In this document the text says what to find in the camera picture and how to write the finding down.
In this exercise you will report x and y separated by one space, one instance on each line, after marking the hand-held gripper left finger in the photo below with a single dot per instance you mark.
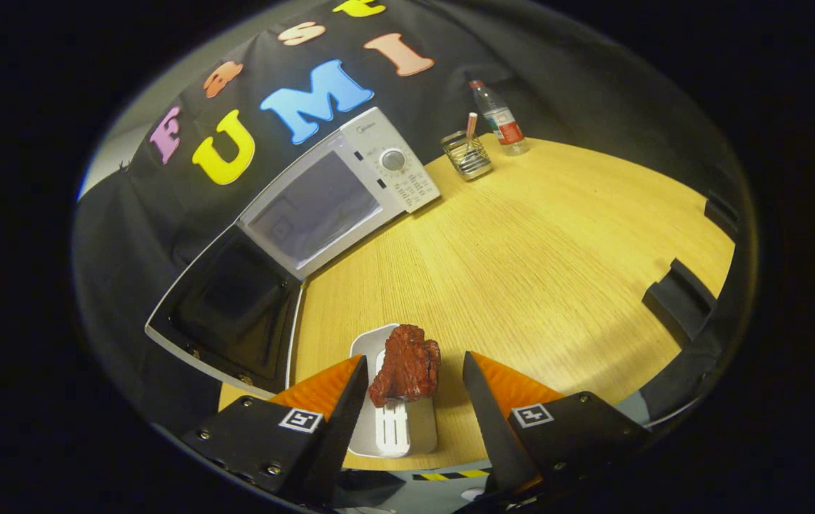
340 435

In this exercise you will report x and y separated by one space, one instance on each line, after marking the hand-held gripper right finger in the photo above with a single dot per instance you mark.
497 435

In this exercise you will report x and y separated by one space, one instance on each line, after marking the red meat piece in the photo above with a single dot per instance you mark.
407 368

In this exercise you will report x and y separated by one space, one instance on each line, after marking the white toaster oven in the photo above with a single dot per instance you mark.
407 193

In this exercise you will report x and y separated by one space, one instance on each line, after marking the small white slotted tray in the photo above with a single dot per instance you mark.
397 432

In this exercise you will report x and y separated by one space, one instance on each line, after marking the yellow black hazard tape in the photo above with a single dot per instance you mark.
450 475

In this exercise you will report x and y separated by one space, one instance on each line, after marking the black foam block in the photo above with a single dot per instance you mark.
679 303

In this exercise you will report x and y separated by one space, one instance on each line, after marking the clear bottle red label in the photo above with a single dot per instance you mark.
504 125

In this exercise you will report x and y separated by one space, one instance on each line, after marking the red striped straw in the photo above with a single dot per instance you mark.
472 123

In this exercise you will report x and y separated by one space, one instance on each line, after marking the black backdrop cloth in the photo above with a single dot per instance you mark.
593 71

